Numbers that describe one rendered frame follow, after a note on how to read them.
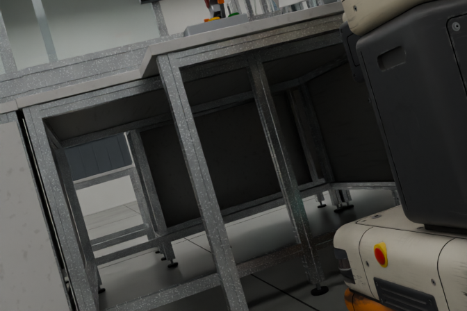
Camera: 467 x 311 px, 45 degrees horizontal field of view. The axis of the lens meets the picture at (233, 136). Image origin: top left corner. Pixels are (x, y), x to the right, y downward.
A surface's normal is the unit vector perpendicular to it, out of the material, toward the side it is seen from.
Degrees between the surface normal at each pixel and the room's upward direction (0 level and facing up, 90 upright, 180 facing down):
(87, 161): 90
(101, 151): 90
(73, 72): 90
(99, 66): 90
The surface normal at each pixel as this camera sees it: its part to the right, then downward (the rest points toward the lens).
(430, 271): -0.95, 0.17
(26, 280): 0.24, -0.09
